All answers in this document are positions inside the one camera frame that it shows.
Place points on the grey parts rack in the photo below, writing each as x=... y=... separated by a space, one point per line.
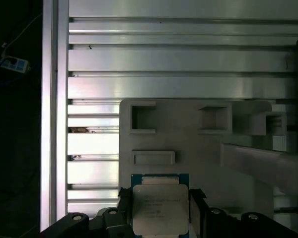
x=201 y=148

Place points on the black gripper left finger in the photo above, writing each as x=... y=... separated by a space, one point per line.
x=114 y=223

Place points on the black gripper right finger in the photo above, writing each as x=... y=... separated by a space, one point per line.
x=218 y=223

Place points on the white power strip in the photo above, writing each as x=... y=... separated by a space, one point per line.
x=12 y=63

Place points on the silver CPU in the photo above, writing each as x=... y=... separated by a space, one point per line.
x=161 y=203

